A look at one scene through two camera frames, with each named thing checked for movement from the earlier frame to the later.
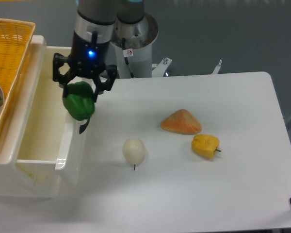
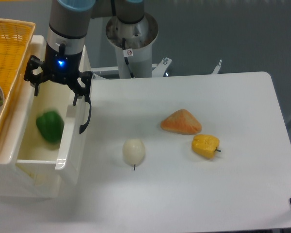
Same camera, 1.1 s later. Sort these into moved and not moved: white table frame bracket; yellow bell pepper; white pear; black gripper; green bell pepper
Moved: green bell pepper; black gripper
Not moved: white pear; yellow bell pepper; white table frame bracket
